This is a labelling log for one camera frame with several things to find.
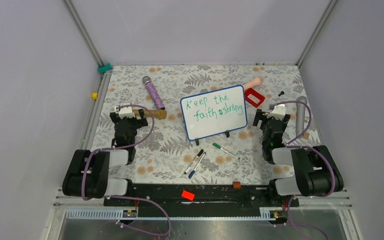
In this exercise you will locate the brown small block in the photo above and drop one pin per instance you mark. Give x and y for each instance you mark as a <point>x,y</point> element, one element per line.
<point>236,185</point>

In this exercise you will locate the red rectangular frame block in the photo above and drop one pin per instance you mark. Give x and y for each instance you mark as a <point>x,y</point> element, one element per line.
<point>253,97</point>

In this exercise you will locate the floral patterned table mat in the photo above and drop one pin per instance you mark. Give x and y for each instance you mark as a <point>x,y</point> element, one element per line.
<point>163,153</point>

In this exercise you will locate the red flat card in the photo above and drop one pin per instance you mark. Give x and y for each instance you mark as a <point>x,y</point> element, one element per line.
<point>188,195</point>

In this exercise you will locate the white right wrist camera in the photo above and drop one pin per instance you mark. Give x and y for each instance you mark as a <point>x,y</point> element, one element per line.
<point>278,112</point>

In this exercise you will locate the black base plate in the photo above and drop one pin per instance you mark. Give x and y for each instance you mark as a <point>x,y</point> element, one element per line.
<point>157,200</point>

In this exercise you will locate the teal corner clamp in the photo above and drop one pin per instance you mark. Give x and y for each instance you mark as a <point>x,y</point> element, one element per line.
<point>103,69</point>

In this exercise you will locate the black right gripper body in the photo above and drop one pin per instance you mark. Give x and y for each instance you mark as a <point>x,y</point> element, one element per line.
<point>262,116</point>

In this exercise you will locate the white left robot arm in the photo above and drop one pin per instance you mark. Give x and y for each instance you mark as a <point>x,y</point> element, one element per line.
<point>88,173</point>

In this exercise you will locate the purple glitter microphone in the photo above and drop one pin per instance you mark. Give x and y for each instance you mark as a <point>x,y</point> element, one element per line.
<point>150,87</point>

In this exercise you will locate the black whiteboard marker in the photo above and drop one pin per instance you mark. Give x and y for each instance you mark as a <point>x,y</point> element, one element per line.
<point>193,161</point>

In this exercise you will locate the pink microphone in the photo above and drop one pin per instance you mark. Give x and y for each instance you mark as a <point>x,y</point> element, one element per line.
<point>256,81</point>

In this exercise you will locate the green whiteboard marker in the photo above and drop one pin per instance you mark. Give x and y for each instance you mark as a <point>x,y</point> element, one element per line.
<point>225,151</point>

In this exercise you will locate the blue whiteboard marker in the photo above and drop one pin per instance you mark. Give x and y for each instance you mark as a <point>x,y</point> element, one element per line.
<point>191,174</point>

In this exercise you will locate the silver microphone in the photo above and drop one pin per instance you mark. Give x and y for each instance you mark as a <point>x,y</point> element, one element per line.
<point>300,115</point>

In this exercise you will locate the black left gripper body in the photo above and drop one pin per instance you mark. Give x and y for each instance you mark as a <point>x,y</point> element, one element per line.
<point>134,122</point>

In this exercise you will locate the blue framed whiteboard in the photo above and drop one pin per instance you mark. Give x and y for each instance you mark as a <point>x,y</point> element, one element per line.
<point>214,112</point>

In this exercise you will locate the yellow small cube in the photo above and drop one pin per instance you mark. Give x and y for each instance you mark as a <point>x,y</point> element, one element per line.
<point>94,96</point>

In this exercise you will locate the wooden small cube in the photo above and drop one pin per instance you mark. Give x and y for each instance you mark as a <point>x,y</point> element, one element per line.
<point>306,135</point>

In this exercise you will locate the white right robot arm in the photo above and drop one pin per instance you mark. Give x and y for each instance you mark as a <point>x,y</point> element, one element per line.
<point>314,170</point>

